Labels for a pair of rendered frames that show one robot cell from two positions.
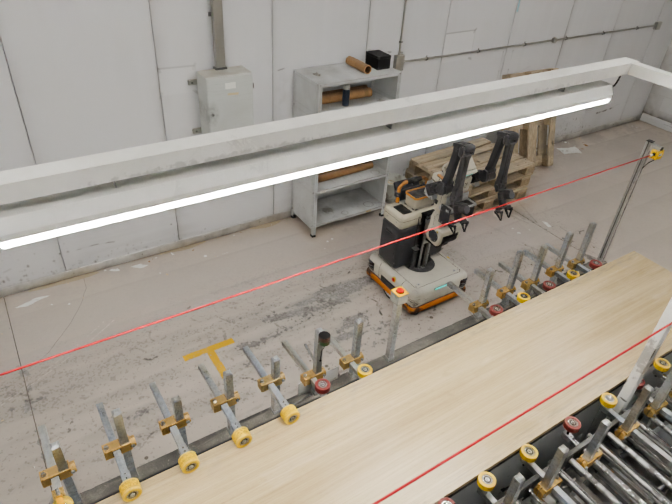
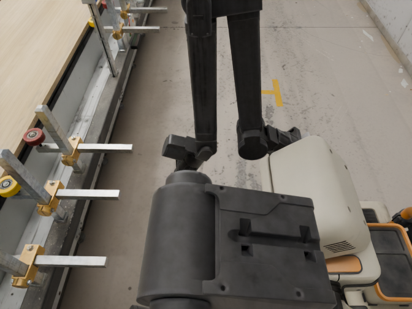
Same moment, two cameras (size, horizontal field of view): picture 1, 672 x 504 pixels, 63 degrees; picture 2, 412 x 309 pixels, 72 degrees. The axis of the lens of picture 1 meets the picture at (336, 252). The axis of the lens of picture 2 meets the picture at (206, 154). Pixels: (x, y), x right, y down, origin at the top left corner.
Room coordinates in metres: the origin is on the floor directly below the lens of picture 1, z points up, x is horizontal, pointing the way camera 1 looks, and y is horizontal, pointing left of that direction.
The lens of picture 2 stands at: (3.71, -1.21, 1.80)
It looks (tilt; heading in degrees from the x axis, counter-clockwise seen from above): 52 degrees down; 128
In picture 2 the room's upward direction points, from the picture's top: 1 degrees counter-clockwise
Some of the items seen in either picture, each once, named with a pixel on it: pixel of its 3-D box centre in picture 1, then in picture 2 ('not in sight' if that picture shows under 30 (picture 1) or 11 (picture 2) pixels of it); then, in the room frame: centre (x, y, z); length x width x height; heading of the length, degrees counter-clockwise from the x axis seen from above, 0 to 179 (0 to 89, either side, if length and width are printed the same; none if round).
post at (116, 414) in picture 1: (125, 445); not in sight; (1.45, 0.87, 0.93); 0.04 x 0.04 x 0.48; 35
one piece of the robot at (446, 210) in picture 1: (456, 207); not in sight; (3.66, -0.89, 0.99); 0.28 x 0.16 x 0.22; 125
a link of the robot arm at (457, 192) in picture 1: (461, 174); (203, 86); (3.40, -0.81, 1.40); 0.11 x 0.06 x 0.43; 125
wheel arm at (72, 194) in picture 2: (498, 287); (65, 194); (2.92, -1.11, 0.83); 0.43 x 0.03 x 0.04; 35
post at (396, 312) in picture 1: (393, 330); (103, 41); (2.33, -0.36, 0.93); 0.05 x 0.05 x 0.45; 35
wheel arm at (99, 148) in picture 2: (471, 301); (85, 148); (2.77, -0.90, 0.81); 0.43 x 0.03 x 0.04; 35
